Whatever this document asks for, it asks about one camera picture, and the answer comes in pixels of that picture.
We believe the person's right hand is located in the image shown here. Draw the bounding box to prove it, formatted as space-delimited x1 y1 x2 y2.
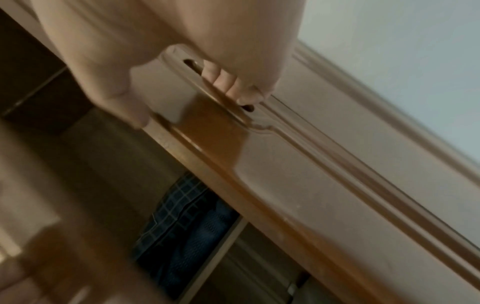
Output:
30 0 304 130

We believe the brown wooden wardrobe door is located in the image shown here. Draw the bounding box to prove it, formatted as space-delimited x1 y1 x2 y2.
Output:
129 39 480 304

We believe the brown wooden wardrobe body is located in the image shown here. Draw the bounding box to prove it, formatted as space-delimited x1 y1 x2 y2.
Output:
0 8 188 191

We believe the dark checked cloth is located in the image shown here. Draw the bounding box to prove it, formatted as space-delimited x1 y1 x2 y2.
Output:
131 173 219 262

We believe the blue knitted garment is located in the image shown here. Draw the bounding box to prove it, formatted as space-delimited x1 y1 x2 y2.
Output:
138 198 242 297

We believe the light wooden wardrobe shelf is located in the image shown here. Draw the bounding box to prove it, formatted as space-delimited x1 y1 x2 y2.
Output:
175 216 249 304

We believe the blurred brown wooden door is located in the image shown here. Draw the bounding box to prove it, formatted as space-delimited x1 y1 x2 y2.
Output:
0 118 171 304

